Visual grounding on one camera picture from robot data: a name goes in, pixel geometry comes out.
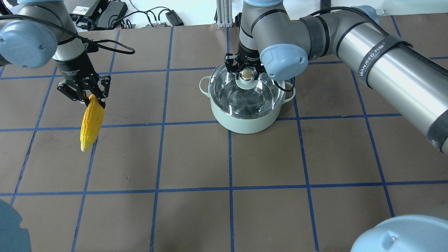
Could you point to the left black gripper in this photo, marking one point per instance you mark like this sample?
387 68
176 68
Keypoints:
76 71

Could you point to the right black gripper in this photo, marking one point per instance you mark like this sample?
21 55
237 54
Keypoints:
247 56

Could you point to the yellow corn cob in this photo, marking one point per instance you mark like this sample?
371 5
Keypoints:
91 124

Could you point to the glass pot lid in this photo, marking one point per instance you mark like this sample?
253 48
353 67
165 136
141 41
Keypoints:
261 97

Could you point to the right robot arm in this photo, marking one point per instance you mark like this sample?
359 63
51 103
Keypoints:
414 85

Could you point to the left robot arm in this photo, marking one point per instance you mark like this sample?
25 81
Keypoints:
43 30

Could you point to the mint green pot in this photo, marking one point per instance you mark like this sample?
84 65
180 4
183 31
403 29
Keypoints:
246 126

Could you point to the black power adapter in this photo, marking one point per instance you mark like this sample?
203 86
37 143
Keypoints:
174 19

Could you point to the aluminium frame post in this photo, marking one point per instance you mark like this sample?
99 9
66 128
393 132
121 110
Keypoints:
226 15

